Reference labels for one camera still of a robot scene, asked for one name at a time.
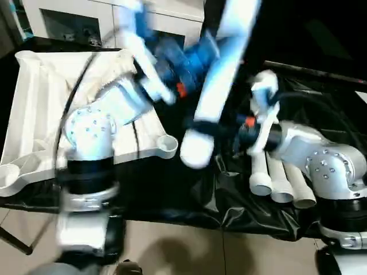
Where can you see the white plastic table leg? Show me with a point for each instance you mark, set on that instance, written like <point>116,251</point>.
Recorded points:
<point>302,192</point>
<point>259,177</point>
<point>282,186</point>
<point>218,86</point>

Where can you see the white plastic table top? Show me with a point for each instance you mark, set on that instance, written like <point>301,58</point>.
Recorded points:
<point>40,114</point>

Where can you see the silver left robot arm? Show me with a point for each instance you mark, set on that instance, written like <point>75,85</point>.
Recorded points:
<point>91,137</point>

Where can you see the black mat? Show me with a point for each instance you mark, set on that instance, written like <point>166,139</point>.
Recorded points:
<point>177,194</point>

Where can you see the black pole with tan tip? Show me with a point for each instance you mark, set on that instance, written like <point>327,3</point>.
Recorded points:
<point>315,71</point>

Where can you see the black backdrop cloth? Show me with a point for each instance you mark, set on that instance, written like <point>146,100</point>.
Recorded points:
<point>301,28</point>

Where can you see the white cabinet with glass doors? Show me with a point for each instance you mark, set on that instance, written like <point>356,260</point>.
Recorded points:
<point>71,11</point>

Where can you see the white paper sheet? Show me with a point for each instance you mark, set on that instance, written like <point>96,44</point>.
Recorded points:
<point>362,96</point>

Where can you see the grey robot torso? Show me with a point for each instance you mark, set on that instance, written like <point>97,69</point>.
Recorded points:
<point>57,269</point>

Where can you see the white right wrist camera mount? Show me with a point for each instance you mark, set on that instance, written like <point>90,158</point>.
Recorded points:
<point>265,88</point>

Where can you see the black folding table frame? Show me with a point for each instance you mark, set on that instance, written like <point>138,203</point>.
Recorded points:
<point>17,237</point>

